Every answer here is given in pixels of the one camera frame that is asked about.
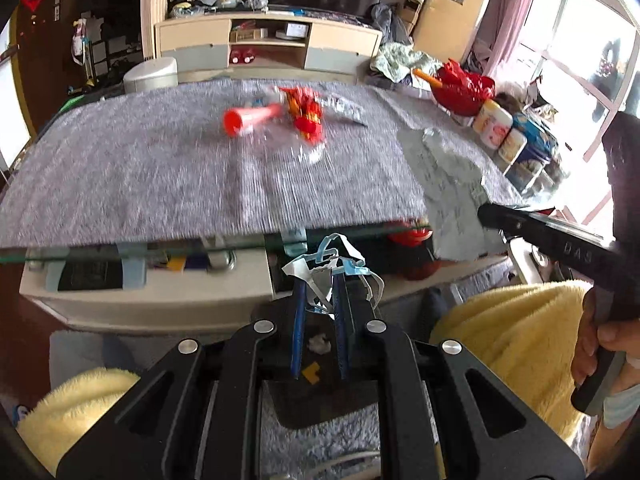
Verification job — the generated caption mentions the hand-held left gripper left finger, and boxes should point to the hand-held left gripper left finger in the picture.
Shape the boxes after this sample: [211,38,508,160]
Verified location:
[56,280,307,480]

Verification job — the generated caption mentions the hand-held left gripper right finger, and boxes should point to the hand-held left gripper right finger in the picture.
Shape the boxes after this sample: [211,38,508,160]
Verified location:
[332,275,586,480]

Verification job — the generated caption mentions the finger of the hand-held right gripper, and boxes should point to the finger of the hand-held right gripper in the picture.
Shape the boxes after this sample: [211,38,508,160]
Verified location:
[477,202,618,281]

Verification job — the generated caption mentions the blue-white wrapper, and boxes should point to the blue-white wrapper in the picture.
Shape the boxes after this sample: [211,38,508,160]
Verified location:
[281,234,385,316]

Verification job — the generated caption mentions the black trash bin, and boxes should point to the black trash bin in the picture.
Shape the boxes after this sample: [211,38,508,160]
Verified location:
[262,320,382,430]

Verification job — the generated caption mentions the clear plastic wrapper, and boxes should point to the clear plastic wrapper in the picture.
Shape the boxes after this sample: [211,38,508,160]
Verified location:
[250,122,328,164]

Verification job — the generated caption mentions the person's right forearm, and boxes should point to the person's right forearm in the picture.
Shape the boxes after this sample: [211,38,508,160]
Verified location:
[587,355,640,471]

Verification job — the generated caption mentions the person's right hand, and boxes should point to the person's right hand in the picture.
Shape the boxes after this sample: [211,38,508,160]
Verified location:
[572,287,640,387]

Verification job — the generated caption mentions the white canister with yellow label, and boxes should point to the white canister with yellow label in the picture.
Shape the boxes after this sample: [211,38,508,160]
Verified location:
[497,127,529,164]

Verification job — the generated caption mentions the grey printed paper sheet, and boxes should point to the grey printed paper sheet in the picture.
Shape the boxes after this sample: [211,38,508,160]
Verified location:
[397,127,507,262]

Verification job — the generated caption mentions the yellow fleece pants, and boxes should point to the yellow fleece pants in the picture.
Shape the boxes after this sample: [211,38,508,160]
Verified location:
[17,280,595,477]

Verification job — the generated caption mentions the grey fluffy rug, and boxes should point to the grey fluffy rug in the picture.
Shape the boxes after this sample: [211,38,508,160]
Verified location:
[49,329,441,480]

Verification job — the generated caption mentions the white canister with red label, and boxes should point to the white canister with red label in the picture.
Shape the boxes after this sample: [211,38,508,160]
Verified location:
[472,100,514,149]

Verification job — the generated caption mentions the glass top coffee table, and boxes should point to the glass top coffee table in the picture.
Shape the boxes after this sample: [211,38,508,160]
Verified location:
[0,77,551,337]

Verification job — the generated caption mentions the red plastic bag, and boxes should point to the red plastic bag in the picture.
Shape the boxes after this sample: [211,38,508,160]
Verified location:
[431,58,497,117]

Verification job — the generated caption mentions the orange stick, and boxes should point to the orange stick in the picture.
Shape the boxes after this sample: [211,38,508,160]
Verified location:
[412,67,444,87]

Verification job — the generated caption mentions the pink curtain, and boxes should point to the pink curtain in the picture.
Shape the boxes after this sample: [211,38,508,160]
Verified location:
[470,0,545,79]

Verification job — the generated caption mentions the grey woven table mat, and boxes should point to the grey woven table mat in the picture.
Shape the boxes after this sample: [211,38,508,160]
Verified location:
[0,77,525,252]

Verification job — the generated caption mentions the silver foil wrapper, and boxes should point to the silver foil wrapper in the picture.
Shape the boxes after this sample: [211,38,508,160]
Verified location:
[324,96,369,127]

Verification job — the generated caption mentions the red snack wrapper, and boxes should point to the red snack wrapper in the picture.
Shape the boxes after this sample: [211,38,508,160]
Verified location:
[279,86,327,148]

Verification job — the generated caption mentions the light green cloth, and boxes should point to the light green cloth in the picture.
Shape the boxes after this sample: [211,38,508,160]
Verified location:
[371,41,444,84]

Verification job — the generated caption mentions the large cardboard box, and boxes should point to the large cardboard box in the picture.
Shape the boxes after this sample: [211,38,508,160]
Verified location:
[412,0,502,64]

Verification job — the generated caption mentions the white round stool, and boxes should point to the white round stool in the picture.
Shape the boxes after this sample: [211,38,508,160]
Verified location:
[123,57,180,95]

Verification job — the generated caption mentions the beige TV cabinet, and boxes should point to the beige TV cabinet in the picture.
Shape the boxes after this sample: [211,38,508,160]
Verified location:
[154,12,384,86]

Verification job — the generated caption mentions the dark brown door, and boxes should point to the dark brown door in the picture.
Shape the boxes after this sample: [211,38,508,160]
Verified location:
[10,0,91,137]

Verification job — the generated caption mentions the window frame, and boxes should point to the window frame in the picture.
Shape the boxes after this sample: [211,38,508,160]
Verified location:
[520,0,640,228]

